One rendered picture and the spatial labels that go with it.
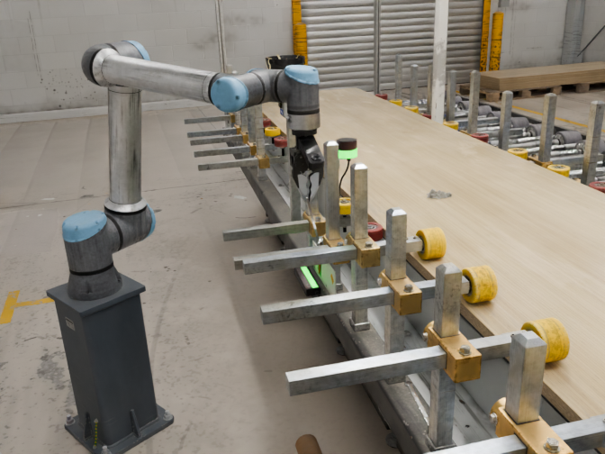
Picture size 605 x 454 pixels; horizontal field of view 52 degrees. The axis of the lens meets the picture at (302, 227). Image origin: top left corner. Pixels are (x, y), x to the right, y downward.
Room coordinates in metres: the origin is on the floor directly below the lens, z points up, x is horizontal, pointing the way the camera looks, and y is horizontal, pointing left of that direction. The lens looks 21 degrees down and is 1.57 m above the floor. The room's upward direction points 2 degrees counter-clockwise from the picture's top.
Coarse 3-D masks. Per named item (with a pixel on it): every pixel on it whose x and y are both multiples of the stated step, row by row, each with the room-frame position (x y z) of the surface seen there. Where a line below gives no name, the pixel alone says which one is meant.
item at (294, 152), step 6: (294, 132) 1.68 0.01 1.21; (300, 132) 1.67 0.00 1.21; (306, 132) 1.66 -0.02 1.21; (312, 132) 1.67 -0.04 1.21; (294, 150) 1.70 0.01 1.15; (300, 150) 1.68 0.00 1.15; (294, 156) 1.68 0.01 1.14; (300, 156) 1.67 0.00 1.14; (294, 162) 1.68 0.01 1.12; (300, 162) 1.67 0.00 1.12; (300, 168) 1.67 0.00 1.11; (306, 168) 1.67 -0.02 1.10
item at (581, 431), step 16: (592, 416) 0.75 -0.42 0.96; (560, 432) 0.72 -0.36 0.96; (576, 432) 0.72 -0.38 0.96; (592, 432) 0.72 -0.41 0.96; (464, 448) 0.69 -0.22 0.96; (480, 448) 0.69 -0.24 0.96; (496, 448) 0.69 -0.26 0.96; (512, 448) 0.69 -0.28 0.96; (576, 448) 0.71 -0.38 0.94; (592, 448) 0.72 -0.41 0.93
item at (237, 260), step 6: (318, 246) 1.68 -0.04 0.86; (324, 246) 1.68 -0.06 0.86; (270, 252) 1.65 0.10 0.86; (276, 252) 1.65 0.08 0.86; (282, 252) 1.65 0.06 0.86; (288, 252) 1.65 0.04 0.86; (234, 258) 1.62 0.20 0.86; (240, 258) 1.62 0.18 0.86; (246, 258) 1.62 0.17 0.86; (234, 264) 1.61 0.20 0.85; (240, 264) 1.61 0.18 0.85
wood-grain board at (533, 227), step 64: (320, 128) 3.15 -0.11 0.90; (384, 128) 3.09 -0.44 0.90; (448, 128) 3.02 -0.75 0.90; (384, 192) 2.05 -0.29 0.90; (512, 192) 1.99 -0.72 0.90; (576, 192) 1.96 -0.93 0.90; (448, 256) 1.48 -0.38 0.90; (512, 256) 1.47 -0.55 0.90; (576, 256) 1.45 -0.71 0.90; (512, 320) 1.14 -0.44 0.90; (576, 320) 1.13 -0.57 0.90; (576, 384) 0.91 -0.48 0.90
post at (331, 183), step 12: (324, 144) 1.72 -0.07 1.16; (336, 144) 1.71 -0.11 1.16; (324, 156) 1.73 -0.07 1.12; (336, 156) 1.71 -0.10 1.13; (324, 168) 1.73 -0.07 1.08; (336, 168) 1.71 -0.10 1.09; (324, 180) 1.73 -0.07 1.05; (336, 180) 1.71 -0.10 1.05; (336, 192) 1.71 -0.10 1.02; (336, 204) 1.71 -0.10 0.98; (336, 216) 1.71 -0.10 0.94; (336, 228) 1.71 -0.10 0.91; (336, 276) 1.71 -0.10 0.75
